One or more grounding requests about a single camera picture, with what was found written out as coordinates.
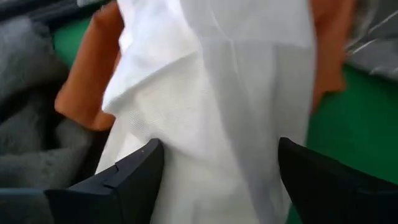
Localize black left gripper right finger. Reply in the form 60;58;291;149
278;136;398;224

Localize white plain towel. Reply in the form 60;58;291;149
95;0;317;224

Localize black table frame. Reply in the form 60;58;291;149
0;0;109;23

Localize grey towel white plaid lines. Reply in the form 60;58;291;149
343;0;398;82

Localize dark grey terry towel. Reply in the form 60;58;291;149
0;15;108;224

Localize orange towel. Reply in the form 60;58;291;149
54;0;356;131

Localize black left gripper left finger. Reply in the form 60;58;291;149
45;138;165;224

